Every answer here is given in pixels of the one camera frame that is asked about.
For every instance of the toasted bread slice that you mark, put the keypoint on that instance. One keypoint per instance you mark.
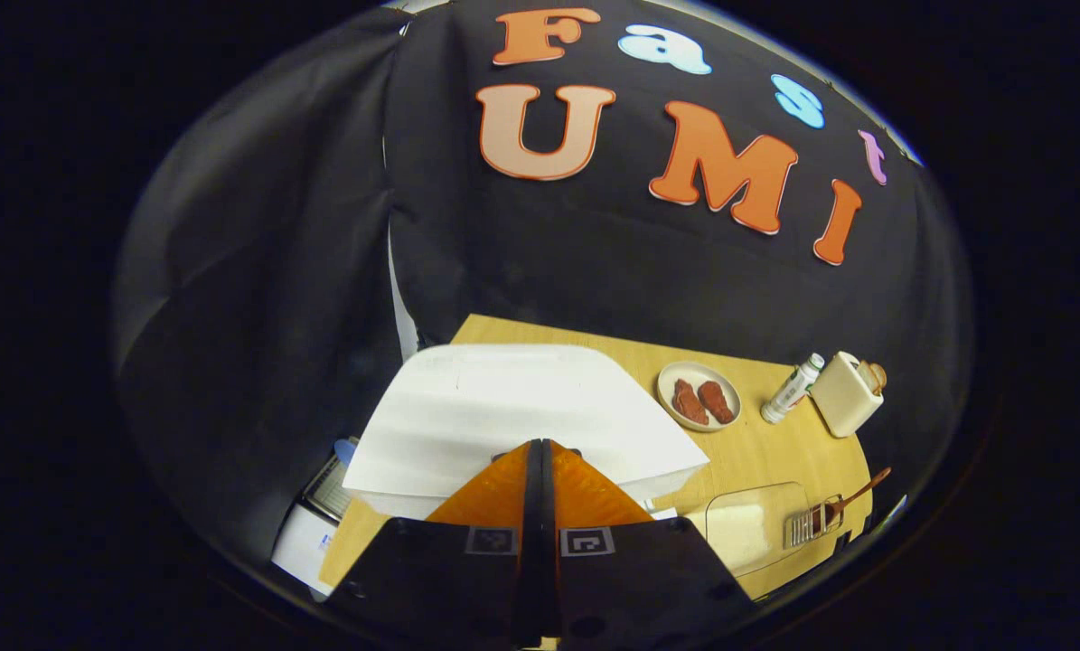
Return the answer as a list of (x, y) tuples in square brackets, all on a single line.
[(876, 372)]

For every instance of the white rice cooker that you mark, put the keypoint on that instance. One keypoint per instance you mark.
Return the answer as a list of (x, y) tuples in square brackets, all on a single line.
[(521, 407)]

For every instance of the white round plate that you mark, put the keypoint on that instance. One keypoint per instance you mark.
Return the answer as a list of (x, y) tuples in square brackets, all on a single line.
[(698, 372)]

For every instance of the brown wooden spoon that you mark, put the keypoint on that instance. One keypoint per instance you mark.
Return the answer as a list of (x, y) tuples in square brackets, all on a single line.
[(856, 493)]

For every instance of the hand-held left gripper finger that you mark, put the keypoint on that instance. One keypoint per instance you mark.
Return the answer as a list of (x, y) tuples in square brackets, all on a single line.
[(549, 579), (533, 542)]

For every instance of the white drink bottle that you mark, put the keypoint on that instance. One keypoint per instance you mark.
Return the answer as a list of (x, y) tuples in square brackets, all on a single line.
[(788, 391)]

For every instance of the white floor box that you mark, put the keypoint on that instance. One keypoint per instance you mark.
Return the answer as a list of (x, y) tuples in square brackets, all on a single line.
[(309, 538)]

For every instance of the black backdrop cloth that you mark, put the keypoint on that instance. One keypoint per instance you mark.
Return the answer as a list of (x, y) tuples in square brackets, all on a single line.
[(277, 271)]

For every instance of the white toaster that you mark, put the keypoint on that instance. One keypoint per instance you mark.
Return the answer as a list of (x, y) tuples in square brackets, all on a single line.
[(842, 398)]

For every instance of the clear chopstick holder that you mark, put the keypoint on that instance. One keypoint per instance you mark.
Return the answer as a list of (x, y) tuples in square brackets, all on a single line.
[(811, 524)]

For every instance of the red meat piece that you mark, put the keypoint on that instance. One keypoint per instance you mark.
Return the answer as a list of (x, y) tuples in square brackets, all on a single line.
[(717, 400), (689, 402)]

